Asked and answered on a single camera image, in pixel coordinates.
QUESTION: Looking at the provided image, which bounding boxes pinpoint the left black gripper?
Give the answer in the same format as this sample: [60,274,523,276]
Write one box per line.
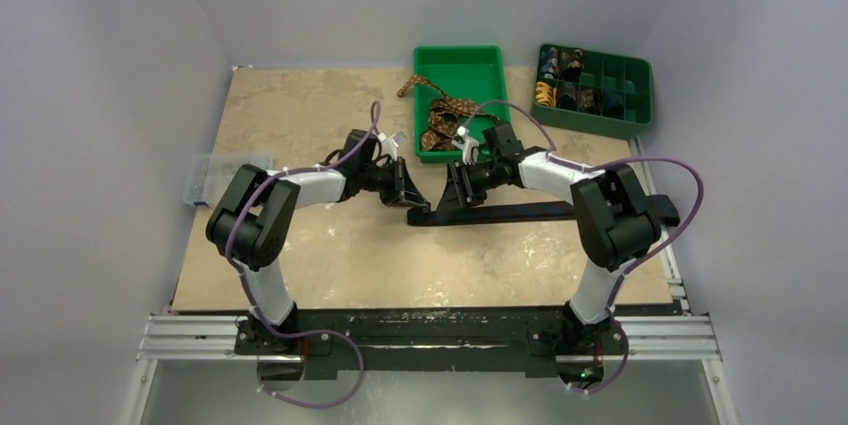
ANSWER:
[359,156,426,208]

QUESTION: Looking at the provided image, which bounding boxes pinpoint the bright green plastic tray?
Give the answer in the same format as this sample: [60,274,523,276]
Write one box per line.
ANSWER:
[412,45,508,164]

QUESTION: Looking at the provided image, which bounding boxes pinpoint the dark navy striped tie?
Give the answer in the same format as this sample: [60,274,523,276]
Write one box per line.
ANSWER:
[406,195,681,227]

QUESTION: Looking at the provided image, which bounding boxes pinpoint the dark green compartment organizer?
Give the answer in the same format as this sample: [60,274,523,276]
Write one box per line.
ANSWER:
[531,44,654,141]

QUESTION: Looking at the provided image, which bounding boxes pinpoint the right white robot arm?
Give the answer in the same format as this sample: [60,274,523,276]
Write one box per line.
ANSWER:
[437,123,662,352]

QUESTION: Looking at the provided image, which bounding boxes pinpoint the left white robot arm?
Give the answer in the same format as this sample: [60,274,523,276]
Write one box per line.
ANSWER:
[205,129,430,354]

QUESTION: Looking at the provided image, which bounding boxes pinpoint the brown patterned tie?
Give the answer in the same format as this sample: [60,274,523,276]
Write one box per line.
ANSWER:
[396,74,505,153]

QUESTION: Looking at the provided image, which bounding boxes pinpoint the orange striped rolled tie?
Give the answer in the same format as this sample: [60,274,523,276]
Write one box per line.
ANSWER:
[534,81,557,108]

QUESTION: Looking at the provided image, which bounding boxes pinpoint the blue patterned rolled tie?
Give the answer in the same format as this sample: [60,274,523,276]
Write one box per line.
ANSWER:
[538,46,560,80]

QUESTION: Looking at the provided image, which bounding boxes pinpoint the navy rolled tie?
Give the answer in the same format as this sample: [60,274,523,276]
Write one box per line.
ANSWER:
[601,90,625,120]

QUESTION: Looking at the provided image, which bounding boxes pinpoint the clear plastic parts box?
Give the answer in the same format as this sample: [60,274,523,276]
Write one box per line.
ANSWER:
[182,151,274,207]

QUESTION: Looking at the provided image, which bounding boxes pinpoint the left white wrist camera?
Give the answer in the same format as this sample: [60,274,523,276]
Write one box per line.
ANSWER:
[377,131,408,160]

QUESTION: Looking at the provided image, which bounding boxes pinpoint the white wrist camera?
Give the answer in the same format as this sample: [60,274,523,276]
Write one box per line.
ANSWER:
[377,131,408,160]
[452,126,480,165]

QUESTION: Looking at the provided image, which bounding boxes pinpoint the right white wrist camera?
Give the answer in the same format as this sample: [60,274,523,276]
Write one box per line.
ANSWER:
[452,126,480,165]

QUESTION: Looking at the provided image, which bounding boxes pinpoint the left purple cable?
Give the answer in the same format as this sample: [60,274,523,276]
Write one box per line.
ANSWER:
[223,101,383,410]

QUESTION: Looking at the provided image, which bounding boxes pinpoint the purple cable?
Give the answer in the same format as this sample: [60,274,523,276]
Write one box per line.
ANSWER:
[223,101,383,410]
[459,100,706,397]

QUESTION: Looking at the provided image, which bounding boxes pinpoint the black mounting base rail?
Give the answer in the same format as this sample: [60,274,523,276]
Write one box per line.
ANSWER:
[234,306,627,386]

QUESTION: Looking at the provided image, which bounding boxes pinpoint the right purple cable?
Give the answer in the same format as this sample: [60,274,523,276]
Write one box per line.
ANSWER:
[459,100,706,397]

